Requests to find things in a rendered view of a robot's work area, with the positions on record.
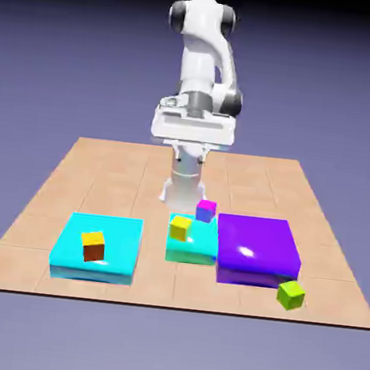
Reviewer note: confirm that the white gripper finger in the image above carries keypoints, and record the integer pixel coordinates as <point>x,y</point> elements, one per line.
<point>177,155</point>
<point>202,158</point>

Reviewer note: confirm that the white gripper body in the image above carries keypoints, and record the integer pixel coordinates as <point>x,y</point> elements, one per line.
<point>192,129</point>

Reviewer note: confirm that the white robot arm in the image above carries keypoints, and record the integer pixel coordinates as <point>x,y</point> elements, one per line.
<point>199,45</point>

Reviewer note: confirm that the small magenta cube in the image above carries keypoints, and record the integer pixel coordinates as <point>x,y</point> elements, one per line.
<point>206,210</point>

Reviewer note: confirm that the small yellow cube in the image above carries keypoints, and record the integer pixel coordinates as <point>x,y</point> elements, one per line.
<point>179,228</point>

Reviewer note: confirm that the small orange cube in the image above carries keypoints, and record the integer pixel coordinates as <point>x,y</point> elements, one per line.
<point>93,247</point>

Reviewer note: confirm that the small green cube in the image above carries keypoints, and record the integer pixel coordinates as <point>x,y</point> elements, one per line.
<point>290,295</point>

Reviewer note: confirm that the large narrow cyan box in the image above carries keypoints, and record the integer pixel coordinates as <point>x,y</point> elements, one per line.
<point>201,241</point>

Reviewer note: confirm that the large purple box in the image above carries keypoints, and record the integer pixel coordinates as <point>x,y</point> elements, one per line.
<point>256,244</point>

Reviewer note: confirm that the large wide cyan box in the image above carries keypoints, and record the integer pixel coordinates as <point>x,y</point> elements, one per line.
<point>120,245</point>

